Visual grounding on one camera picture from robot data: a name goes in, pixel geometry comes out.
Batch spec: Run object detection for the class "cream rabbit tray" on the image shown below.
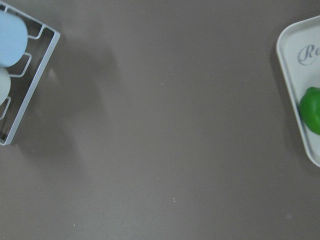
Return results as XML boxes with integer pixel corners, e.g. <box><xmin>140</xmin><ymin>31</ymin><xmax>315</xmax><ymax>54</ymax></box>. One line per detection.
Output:
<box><xmin>276</xmin><ymin>16</ymin><xmax>320</xmax><ymax>167</ymax></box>

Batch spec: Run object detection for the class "blue plastic cup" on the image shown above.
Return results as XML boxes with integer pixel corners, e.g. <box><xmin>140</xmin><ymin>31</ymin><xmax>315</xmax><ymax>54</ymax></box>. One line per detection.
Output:
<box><xmin>0</xmin><ymin>10</ymin><xmax>28</xmax><ymax>68</ymax></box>

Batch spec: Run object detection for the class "white plastic cup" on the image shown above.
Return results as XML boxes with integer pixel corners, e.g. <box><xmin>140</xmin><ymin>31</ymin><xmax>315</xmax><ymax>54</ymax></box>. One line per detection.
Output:
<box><xmin>0</xmin><ymin>67</ymin><xmax>11</xmax><ymax>105</ymax></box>

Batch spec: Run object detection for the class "green lime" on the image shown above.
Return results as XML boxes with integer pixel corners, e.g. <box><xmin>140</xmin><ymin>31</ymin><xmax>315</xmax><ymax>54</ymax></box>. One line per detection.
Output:
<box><xmin>299</xmin><ymin>87</ymin><xmax>320</xmax><ymax>135</ymax></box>

